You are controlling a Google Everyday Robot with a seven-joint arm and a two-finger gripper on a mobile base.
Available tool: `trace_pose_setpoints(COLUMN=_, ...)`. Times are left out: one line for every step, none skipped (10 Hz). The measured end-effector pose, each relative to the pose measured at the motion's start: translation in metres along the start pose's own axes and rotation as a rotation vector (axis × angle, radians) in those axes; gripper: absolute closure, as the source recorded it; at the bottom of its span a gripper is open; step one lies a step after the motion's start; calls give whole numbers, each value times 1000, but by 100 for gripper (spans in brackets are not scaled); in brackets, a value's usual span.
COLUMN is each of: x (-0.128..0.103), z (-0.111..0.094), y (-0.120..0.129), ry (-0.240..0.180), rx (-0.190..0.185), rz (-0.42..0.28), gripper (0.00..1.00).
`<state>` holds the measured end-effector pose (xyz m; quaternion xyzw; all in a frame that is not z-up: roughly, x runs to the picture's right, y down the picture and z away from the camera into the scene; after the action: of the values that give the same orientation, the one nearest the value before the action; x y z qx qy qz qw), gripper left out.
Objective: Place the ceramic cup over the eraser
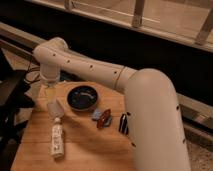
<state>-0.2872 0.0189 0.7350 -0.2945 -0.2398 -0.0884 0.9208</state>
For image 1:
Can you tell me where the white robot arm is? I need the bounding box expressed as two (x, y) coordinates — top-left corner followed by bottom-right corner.
(33, 37), (191, 171)

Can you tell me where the blue box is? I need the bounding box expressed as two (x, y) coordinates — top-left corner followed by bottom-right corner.
(60, 73), (66, 82)

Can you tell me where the dark blue bowl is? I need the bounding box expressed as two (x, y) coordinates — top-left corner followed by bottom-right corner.
(67, 85), (98, 111)

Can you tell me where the black stand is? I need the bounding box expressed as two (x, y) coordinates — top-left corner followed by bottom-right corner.
(0, 49), (35, 164)

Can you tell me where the white tube bottle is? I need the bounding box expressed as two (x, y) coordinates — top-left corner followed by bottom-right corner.
(51, 117), (64, 158)

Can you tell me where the red hair clip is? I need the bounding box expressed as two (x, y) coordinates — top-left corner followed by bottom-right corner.
(97, 109), (111, 129)

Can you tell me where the black white striped block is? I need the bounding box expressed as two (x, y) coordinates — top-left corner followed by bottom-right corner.
(119, 114), (129, 135)

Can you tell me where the black cable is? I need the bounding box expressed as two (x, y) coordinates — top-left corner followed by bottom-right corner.
(24, 47), (46, 85)

